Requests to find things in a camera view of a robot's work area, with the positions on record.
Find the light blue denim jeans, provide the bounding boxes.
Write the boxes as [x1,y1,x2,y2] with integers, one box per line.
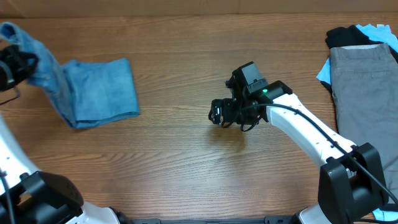
[1,22,140,129]

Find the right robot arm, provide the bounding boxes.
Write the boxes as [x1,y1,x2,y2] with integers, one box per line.
[208,62,392,223]

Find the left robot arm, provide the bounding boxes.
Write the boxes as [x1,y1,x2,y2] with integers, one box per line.
[1,120,131,224]

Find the black folded garment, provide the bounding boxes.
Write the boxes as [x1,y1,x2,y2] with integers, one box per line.
[317,24,397,95]

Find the grey folded trousers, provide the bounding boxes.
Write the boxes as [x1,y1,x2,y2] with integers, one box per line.
[330,44,397,194]

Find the light blue folded garment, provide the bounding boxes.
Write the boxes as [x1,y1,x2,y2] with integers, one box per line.
[316,24,398,222]

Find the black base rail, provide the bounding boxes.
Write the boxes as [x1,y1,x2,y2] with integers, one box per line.
[131,215,292,224]

